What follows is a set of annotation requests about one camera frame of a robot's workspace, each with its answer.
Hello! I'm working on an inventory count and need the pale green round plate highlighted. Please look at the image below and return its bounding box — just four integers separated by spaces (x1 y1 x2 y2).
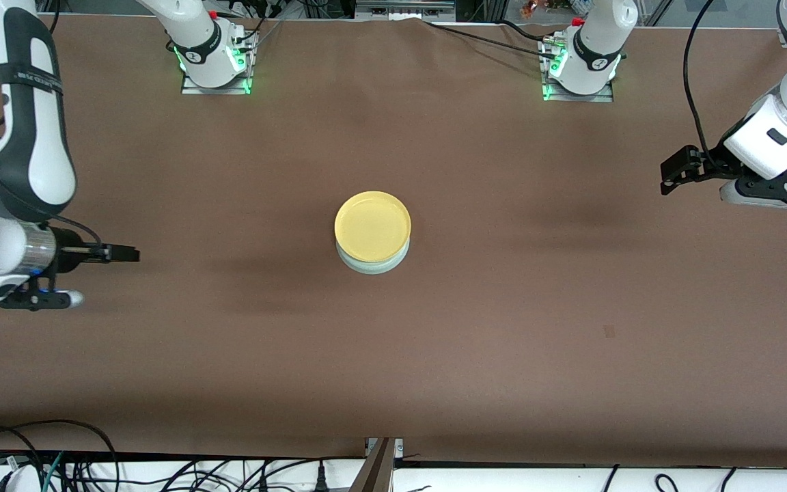
335 235 412 275

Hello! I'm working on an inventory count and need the yellow round plate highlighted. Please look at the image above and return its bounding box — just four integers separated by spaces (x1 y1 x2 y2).
334 191 412 264

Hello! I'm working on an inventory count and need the brown table cover cloth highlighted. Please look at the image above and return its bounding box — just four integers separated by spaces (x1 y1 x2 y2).
0 14 787 469

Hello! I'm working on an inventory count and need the grey metal device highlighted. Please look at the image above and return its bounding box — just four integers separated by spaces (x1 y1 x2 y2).
355 0 456 21

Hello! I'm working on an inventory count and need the aluminium extrusion beam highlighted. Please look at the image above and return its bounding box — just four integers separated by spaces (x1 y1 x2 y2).
349 437 405 492

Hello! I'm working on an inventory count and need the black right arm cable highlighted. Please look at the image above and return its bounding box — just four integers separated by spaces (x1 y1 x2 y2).
0 146 105 248

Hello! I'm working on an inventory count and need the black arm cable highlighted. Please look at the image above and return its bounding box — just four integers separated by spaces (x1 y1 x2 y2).
0 146 105 248
682 0 719 165

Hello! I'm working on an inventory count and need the black right camera mount bracket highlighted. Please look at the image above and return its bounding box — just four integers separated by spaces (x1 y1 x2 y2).
0 273 72 312

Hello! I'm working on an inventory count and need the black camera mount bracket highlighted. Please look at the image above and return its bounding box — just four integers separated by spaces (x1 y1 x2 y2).
0 273 72 312
735 154 787 206

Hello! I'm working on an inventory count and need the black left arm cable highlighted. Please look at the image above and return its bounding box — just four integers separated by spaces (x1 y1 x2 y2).
682 0 719 165

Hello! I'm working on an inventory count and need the black left camera mount bracket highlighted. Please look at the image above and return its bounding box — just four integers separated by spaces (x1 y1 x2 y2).
735 154 787 206

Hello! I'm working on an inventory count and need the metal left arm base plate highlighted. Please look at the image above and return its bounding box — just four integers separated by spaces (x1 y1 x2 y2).
542 34 615 103

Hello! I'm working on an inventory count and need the long looping black cable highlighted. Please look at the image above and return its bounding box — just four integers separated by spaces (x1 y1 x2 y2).
0 418 120 492

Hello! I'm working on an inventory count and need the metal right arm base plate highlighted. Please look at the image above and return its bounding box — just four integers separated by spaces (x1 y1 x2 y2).
180 29 258 96

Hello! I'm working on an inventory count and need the green cable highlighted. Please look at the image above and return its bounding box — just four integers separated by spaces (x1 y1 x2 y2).
41 450 66 492

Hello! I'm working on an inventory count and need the black cable across table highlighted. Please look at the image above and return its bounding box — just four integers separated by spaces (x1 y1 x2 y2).
424 18 566 59

